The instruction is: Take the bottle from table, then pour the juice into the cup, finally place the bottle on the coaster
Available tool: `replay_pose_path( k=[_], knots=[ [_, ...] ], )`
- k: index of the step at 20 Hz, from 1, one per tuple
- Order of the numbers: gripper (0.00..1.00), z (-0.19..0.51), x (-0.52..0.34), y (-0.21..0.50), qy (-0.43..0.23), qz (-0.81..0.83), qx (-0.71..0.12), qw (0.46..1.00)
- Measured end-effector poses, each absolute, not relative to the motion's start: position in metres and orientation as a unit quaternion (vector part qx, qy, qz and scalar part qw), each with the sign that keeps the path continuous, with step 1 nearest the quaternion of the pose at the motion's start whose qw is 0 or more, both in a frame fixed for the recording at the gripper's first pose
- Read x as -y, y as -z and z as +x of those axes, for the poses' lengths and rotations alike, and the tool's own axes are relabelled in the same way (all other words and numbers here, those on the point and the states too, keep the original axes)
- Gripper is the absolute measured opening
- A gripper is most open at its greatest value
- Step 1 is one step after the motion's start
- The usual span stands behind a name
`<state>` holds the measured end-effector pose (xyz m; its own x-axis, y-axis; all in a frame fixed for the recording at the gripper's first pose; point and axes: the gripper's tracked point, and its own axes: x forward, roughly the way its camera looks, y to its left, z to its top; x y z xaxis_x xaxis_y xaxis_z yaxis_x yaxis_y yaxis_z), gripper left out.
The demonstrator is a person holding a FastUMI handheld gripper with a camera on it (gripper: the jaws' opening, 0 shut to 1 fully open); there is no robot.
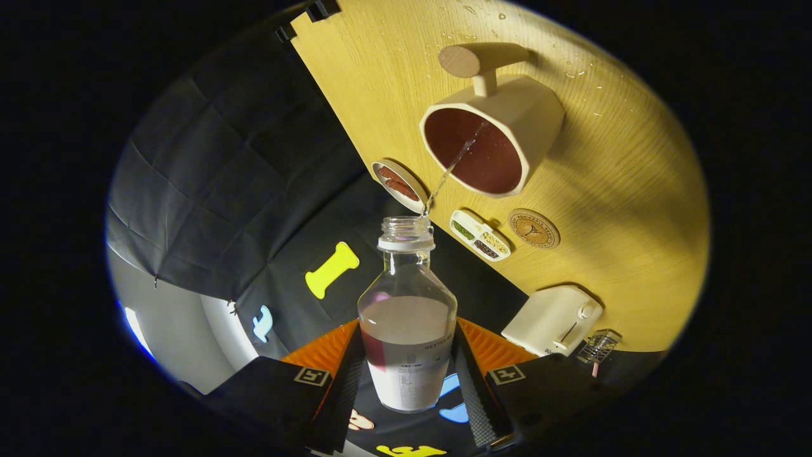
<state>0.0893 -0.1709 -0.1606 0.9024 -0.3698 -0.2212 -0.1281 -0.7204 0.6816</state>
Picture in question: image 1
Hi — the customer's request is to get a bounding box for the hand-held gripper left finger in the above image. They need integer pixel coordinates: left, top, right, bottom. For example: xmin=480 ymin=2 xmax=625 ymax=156
xmin=203 ymin=319 xmax=368 ymax=455

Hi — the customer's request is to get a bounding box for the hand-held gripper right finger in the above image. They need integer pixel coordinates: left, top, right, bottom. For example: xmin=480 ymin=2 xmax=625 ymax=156
xmin=451 ymin=317 xmax=625 ymax=453

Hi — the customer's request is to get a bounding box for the clear glass juice bottle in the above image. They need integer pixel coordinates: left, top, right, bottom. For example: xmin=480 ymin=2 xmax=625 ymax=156
xmin=358 ymin=216 xmax=458 ymax=414

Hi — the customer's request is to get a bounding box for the round cork coaster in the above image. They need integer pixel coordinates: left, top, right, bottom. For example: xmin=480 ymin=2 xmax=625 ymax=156
xmin=507 ymin=209 xmax=561 ymax=249

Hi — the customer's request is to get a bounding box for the cream cup with wooden handle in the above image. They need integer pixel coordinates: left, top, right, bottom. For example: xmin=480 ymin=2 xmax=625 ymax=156
xmin=419 ymin=43 xmax=566 ymax=199

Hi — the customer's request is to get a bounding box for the cream toaster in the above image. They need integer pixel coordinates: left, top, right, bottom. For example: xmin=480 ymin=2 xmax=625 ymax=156
xmin=501 ymin=285 xmax=604 ymax=357

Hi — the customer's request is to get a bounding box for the white divided snack dish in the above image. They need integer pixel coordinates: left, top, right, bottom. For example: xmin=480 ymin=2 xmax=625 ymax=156
xmin=449 ymin=210 xmax=512 ymax=262

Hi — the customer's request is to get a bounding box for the white oval plate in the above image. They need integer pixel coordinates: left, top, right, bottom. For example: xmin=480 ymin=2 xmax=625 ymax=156
xmin=371 ymin=160 xmax=429 ymax=214

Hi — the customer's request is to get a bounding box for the black backdrop cloth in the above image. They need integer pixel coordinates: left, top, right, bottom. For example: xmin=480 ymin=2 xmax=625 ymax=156
xmin=107 ymin=13 xmax=528 ymax=457

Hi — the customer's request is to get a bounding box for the wooden table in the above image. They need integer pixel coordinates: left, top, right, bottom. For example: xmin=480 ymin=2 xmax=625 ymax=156
xmin=290 ymin=0 xmax=711 ymax=354

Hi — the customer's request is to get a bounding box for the wire mesh holder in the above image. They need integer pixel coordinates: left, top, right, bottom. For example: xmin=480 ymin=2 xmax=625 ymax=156
xmin=576 ymin=330 xmax=621 ymax=364

